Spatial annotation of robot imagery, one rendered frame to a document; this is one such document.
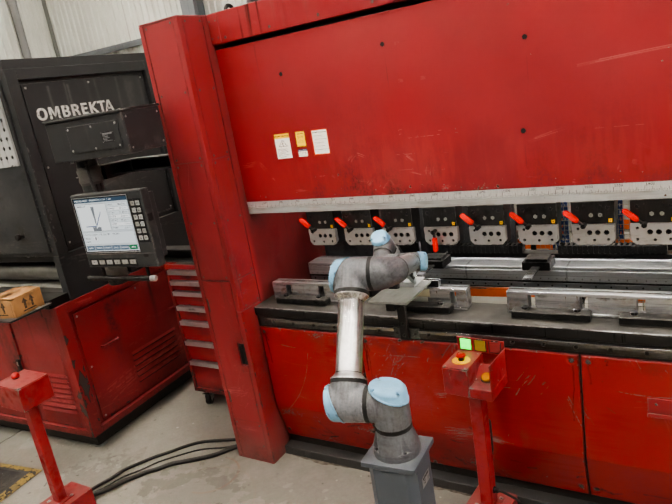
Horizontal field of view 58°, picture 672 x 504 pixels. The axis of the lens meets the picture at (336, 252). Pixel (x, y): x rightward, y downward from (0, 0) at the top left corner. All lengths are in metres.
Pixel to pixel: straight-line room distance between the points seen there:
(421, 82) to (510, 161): 0.47
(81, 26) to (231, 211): 7.08
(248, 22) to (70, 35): 7.23
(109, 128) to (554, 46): 1.83
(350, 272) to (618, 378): 1.12
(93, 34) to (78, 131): 6.73
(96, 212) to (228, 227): 0.61
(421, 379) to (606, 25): 1.59
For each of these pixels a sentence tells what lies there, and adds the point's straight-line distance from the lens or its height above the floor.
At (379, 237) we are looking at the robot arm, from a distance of 2.44.
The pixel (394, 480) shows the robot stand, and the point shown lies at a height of 0.72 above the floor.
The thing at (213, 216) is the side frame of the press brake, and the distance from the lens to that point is 2.99.
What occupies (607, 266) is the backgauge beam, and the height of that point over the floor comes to 0.98.
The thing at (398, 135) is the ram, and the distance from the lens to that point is 2.59.
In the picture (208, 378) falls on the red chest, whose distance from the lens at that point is 4.08.
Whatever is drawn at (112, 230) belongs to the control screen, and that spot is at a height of 1.42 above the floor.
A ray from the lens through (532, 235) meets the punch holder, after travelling 2.49.
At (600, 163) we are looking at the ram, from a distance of 2.38.
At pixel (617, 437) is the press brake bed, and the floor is 0.43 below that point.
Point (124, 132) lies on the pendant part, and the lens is 2.82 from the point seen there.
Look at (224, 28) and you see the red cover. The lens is 3.01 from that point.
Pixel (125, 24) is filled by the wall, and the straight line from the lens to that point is 9.22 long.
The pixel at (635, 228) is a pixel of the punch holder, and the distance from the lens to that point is 2.42.
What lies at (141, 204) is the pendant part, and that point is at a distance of 2.81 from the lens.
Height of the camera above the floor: 1.90
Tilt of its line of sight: 15 degrees down
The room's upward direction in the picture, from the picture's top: 10 degrees counter-clockwise
